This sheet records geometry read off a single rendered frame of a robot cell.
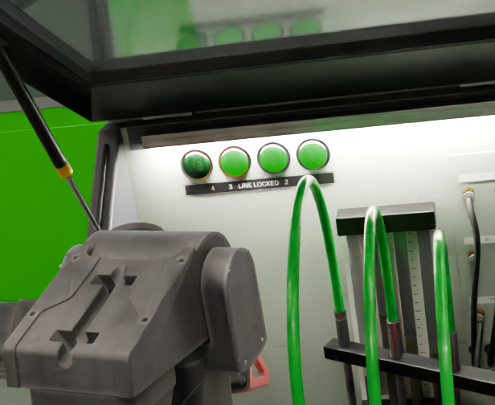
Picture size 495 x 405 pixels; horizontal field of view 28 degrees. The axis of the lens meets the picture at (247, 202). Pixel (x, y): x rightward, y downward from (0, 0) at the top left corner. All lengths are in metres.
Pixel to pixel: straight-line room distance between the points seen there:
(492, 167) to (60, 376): 1.03
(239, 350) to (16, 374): 0.12
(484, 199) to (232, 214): 0.38
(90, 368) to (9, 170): 3.65
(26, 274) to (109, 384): 3.81
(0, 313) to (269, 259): 0.72
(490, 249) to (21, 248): 2.99
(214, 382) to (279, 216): 0.93
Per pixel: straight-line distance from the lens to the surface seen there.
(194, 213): 1.53
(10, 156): 4.10
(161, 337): 0.50
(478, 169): 1.45
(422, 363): 1.43
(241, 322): 0.55
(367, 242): 1.17
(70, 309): 0.52
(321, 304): 1.56
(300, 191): 1.19
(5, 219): 4.22
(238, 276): 0.54
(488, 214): 1.48
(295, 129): 1.42
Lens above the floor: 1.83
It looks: 20 degrees down
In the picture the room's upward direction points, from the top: 9 degrees counter-clockwise
